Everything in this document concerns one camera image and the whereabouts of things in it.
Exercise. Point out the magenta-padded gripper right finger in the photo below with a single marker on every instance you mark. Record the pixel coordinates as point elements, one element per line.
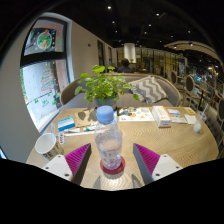
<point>166,166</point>

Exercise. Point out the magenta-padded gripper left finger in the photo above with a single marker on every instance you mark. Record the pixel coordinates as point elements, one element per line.
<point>58,166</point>

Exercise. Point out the clear bottle with blue cap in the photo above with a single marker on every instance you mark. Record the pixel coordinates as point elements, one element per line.
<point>108,143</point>

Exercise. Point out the white printed cup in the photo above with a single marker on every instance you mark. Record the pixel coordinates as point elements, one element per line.
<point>46,146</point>

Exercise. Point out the pill blister pack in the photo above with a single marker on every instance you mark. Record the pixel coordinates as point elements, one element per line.
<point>61,138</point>

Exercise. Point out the blue and white flat box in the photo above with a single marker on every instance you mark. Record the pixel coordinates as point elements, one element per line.
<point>66,123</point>

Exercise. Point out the white tube with teal print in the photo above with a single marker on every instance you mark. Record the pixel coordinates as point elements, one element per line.
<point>89,128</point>

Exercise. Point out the white carton box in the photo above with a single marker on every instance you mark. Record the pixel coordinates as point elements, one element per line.
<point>162,116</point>

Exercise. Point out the clear plastic cup with straw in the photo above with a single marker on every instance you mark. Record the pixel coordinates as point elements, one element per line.
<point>198,126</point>

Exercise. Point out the white printed booklet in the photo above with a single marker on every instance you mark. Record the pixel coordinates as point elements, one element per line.
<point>176,116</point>

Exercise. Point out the flat round red coaster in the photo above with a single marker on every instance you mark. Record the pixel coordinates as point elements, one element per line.
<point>112,172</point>

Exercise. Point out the colourful printed leaflet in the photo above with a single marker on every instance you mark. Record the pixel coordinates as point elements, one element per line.
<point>138,115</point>

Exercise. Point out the beige curved sofa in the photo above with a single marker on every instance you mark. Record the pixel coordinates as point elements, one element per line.
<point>70,93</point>

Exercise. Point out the grey chevron cushion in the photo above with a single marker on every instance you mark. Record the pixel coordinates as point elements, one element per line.
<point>148,90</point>

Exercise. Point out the group of dining chairs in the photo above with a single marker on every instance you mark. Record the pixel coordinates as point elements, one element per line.
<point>193,86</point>

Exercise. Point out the window with festive stickers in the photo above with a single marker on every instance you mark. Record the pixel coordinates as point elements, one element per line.
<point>41,83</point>

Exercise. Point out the green potted plant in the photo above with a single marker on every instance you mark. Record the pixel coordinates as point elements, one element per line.
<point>101,86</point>

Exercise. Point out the person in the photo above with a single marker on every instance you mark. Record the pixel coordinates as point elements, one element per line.
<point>125,66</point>

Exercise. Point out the white round column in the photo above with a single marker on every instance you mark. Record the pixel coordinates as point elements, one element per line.
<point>129,52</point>

